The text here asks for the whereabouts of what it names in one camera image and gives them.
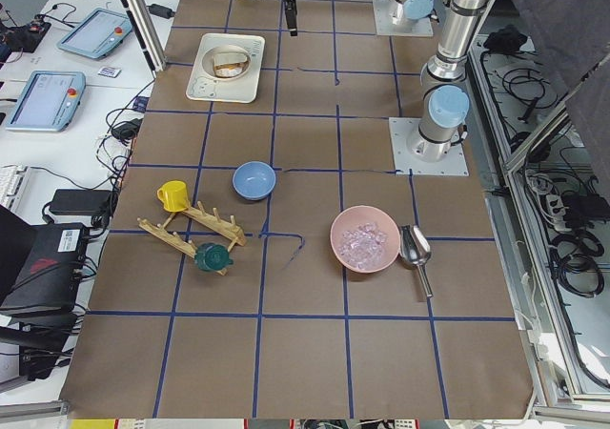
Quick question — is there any bread slice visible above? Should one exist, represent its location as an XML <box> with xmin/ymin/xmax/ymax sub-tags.
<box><xmin>213</xmin><ymin>51</ymin><xmax>250</xmax><ymax>69</ymax></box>
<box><xmin>213</xmin><ymin>65</ymin><xmax>247</xmax><ymax>80</ymax></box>

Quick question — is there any wooden cup rack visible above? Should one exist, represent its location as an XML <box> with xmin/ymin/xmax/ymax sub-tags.
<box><xmin>137</xmin><ymin>200</ymin><xmax>248</xmax><ymax>277</ymax></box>

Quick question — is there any white keyboard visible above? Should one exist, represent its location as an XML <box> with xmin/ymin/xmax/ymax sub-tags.
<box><xmin>0</xmin><ymin>165</ymin><xmax>31</xmax><ymax>212</ymax></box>

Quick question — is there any pink bowl with ice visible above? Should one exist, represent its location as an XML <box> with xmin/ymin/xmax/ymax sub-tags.
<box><xmin>330</xmin><ymin>205</ymin><xmax>400</xmax><ymax>274</ymax></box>

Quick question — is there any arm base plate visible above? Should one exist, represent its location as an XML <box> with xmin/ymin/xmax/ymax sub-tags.
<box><xmin>373</xmin><ymin>0</ymin><xmax>434</xmax><ymax>37</ymax></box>
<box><xmin>389</xmin><ymin>117</ymin><xmax>469</xmax><ymax>176</ymax></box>

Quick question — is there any blue teach pendant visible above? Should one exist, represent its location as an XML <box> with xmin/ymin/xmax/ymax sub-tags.
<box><xmin>57</xmin><ymin>8</ymin><xmax>132</xmax><ymax>59</ymax></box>
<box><xmin>6</xmin><ymin>71</ymin><xmax>86</xmax><ymax>133</ymax></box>

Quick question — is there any black computer box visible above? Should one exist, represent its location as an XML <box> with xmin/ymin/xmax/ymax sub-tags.
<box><xmin>1</xmin><ymin>207</ymin><xmax>89</xmax><ymax>317</ymax></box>

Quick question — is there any lower blue teach pendant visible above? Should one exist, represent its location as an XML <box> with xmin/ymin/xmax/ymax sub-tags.
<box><xmin>6</xmin><ymin>71</ymin><xmax>86</xmax><ymax>133</ymax></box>

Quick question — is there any upper blue teach pendant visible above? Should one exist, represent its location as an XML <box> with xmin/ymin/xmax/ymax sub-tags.
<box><xmin>57</xmin><ymin>8</ymin><xmax>132</xmax><ymax>59</ymax></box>

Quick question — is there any cream bear tray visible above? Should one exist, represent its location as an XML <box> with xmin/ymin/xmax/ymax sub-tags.
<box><xmin>186</xmin><ymin>33</ymin><xmax>265</xmax><ymax>103</ymax></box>

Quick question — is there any metal scoop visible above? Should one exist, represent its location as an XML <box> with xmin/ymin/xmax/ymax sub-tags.
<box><xmin>399</xmin><ymin>225</ymin><xmax>433</xmax><ymax>298</ymax></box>

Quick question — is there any beige round plate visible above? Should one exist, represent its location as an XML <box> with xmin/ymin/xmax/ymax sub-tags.
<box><xmin>201</xmin><ymin>45</ymin><xmax>252</xmax><ymax>80</ymax></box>

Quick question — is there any dark green mug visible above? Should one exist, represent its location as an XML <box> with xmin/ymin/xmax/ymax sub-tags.
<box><xmin>194</xmin><ymin>242</ymin><xmax>234</xmax><ymax>272</ymax></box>

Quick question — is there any yellow mug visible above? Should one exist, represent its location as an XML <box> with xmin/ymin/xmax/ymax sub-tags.
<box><xmin>156</xmin><ymin>180</ymin><xmax>191</xmax><ymax>213</ymax></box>

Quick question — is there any bread slice on plate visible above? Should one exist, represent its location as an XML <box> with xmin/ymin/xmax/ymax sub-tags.
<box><xmin>213</xmin><ymin>65</ymin><xmax>247</xmax><ymax>80</ymax></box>

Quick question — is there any aluminium frame post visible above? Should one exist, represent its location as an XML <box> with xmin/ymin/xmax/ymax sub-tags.
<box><xmin>119</xmin><ymin>0</ymin><xmax>166</xmax><ymax>72</ymax></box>

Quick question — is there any black power adapter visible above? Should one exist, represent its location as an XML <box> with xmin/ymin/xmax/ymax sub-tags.
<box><xmin>148</xmin><ymin>4</ymin><xmax>175</xmax><ymax>19</ymax></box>

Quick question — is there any blue bowl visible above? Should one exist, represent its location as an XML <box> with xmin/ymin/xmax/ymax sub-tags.
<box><xmin>233</xmin><ymin>161</ymin><xmax>276</xmax><ymax>201</ymax></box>

